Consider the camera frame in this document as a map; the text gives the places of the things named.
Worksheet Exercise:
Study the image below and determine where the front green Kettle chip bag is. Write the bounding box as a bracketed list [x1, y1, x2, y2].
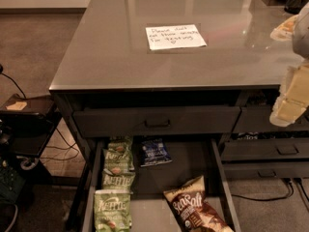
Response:
[94, 189, 131, 232]

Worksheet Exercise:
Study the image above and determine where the brown sea salt chip bag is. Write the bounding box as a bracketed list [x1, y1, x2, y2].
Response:
[163, 176, 234, 232]

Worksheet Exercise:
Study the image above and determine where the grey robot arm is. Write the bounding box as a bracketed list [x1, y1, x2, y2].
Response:
[269, 3, 309, 127]

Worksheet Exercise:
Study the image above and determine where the top right drawer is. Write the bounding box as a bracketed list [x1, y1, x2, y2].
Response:
[233, 105, 309, 133]

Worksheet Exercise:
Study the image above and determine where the dark snack bag right drawer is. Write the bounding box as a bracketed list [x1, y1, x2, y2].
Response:
[237, 132, 259, 140]

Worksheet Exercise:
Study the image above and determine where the top left drawer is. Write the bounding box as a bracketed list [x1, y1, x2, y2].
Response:
[73, 106, 240, 137]

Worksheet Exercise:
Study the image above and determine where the grey metal counter cabinet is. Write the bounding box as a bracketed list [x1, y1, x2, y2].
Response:
[50, 0, 309, 232]

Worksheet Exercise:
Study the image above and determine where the black power cable right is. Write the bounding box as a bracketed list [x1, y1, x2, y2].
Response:
[231, 177, 309, 211]

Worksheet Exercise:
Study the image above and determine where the green kettle chip bag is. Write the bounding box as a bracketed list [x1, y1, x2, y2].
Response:
[108, 136, 133, 153]
[102, 173, 135, 191]
[94, 189, 131, 232]
[103, 150, 134, 175]

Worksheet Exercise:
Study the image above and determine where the open middle drawer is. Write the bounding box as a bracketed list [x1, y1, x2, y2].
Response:
[80, 138, 242, 232]

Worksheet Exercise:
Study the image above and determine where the tan sticky note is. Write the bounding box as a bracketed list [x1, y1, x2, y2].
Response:
[7, 101, 27, 111]

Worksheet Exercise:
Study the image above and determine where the middle right drawer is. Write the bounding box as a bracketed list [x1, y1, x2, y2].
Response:
[221, 138, 309, 161]

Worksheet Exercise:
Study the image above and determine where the black side cart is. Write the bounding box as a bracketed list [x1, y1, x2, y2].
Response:
[0, 94, 62, 184]

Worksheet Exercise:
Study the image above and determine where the rear green Kettle chip bag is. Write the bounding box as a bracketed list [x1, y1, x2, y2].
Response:
[108, 136, 133, 153]

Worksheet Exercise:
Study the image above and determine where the bottom right drawer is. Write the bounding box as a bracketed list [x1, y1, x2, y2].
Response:
[224, 161, 309, 179]

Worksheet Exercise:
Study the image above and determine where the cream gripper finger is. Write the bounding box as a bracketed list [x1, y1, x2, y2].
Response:
[270, 14, 297, 42]
[269, 64, 309, 127]

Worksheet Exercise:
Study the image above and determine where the white handwritten paper note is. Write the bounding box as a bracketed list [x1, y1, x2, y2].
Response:
[146, 24, 207, 50]

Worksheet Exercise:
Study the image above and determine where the blue chip bag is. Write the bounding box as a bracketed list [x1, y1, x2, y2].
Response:
[141, 138, 172, 166]

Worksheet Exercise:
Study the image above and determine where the black cable on floor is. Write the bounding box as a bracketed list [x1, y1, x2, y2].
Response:
[0, 65, 81, 166]

